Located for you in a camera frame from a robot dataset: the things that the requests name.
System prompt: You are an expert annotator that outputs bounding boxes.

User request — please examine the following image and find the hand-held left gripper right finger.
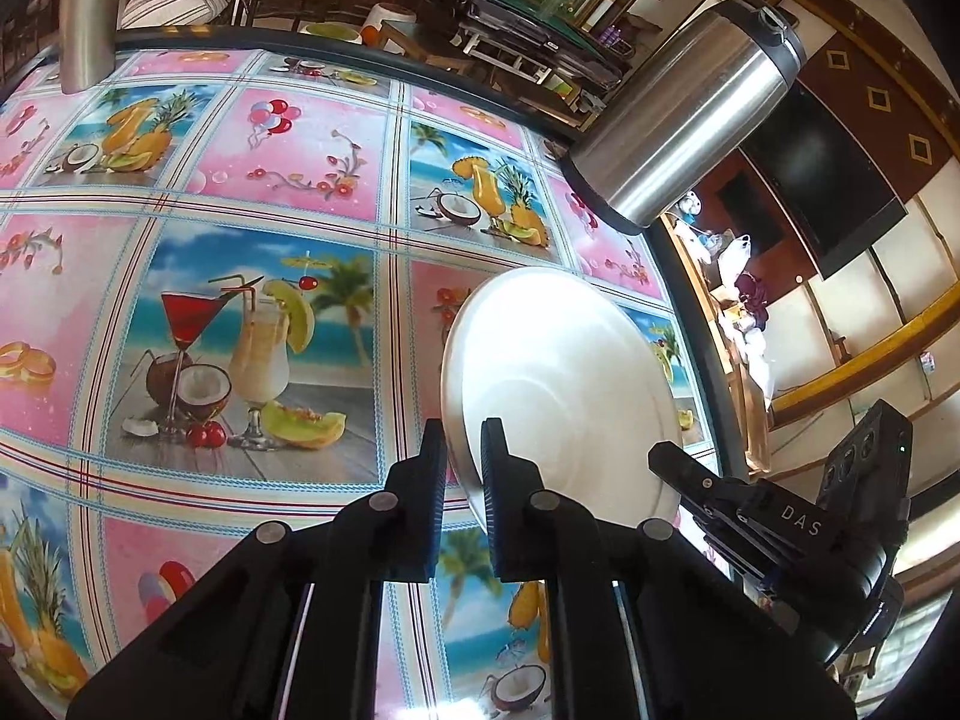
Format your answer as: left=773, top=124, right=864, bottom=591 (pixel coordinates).
left=480, top=417, right=856, bottom=720

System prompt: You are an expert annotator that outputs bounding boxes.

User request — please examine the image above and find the white plastic bucket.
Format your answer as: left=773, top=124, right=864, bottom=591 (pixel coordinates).
left=364, top=4, right=418, bottom=46

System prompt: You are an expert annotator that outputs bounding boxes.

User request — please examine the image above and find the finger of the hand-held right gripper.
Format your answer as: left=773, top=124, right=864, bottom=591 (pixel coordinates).
left=647, top=441, right=745, bottom=535

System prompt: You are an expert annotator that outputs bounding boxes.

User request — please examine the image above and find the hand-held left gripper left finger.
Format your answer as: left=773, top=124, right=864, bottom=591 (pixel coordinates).
left=66, top=418, right=449, bottom=720

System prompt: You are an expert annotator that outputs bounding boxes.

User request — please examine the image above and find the white round plate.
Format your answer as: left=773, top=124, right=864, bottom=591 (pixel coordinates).
left=440, top=268, right=683, bottom=533

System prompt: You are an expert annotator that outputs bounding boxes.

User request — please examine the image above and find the wooden side cabinet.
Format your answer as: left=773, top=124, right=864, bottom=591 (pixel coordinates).
left=660, top=210, right=777, bottom=470

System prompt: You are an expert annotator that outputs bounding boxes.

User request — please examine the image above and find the white plastic bag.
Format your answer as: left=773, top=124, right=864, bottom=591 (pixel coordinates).
left=716, top=234, right=752, bottom=280

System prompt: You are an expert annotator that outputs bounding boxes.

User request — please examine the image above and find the slim steel thermos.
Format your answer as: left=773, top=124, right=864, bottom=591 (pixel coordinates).
left=60, top=0, right=130, bottom=95

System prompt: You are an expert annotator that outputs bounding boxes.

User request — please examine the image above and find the black flat television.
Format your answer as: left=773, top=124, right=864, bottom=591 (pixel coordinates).
left=739, top=79, right=908, bottom=282

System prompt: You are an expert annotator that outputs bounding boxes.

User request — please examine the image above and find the black-edged dining table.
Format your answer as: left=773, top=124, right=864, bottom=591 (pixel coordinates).
left=0, top=26, right=751, bottom=586

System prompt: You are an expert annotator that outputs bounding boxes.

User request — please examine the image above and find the large steel thermos jug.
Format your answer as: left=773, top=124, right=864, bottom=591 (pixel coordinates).
left=562, top=0, right=807, bottom=235

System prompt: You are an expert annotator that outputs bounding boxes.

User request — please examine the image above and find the pink printed tablecloth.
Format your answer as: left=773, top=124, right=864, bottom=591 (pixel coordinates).
left=0, top=49, right=721, bottom=720

